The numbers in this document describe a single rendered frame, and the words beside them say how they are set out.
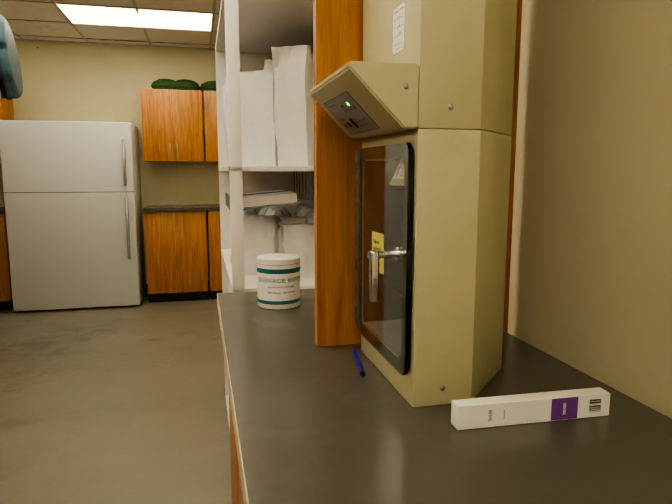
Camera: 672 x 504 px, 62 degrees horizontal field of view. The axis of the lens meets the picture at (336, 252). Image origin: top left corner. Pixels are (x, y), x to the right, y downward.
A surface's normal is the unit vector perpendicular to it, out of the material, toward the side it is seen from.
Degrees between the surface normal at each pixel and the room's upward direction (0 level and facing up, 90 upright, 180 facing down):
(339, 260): 90
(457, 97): 90
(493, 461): 0
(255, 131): 87
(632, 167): 90
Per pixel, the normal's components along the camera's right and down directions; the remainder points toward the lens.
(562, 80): -0.97, 0.04
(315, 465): 0.00, -0.99
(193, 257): 0.24, 0.14
